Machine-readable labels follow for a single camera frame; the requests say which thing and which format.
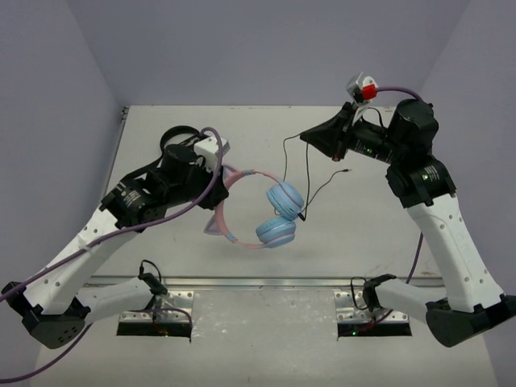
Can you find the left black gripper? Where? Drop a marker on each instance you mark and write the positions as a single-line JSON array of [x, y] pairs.
[[210, 187]]

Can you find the right wrist camera red white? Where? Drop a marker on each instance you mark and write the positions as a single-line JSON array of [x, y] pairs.
[[362, 89]]

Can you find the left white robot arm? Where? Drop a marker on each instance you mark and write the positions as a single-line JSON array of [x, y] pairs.
[[53, 305]]

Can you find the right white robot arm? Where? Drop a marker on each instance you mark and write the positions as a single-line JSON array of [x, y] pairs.
[[473, 302]]

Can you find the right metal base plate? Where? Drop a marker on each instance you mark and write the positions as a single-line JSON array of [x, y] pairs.
[[351, 308]]

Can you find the aluminium table rail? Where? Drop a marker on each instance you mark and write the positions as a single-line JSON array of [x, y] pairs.
[[254, 282]]

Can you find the black headphones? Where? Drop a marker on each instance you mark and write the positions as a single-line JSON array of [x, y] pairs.
[[177, 131]]

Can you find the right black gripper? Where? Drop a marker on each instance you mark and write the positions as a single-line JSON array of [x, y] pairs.
[[330, 137]]

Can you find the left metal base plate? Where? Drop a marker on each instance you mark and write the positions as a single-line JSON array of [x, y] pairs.
[[176, 307]]

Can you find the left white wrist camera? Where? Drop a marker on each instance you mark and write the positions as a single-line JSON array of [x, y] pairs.
[[208, 148]]

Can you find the metal base plate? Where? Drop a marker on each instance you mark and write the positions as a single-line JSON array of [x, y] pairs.
[[176, 307], [351, 308]]

